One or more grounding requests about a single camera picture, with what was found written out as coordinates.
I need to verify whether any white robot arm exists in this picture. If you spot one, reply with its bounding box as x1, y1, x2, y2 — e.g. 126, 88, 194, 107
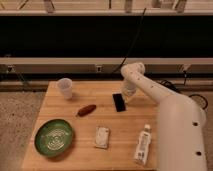
121, 62, 207, 171

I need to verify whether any black hanging cable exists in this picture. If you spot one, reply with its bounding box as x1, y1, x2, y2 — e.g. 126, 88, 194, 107
111, 7, 147, 74

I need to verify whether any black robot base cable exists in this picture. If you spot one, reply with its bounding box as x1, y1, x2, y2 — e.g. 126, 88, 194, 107
161, 79, 209, 110

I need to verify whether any green ceramic bowl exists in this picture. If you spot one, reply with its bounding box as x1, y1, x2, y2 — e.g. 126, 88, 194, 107
34, 119, 74, 158

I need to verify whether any white plastic bottle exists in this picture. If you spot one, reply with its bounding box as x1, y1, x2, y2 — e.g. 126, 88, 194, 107
134, 124, 151, 165

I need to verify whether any brown sausage-shaped object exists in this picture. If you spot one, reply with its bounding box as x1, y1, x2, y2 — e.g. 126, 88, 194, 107
77, 104, 96, 117

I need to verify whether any clear plastic cup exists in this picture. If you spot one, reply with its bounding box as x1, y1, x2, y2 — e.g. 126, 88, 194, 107
57, 78, 73, 100

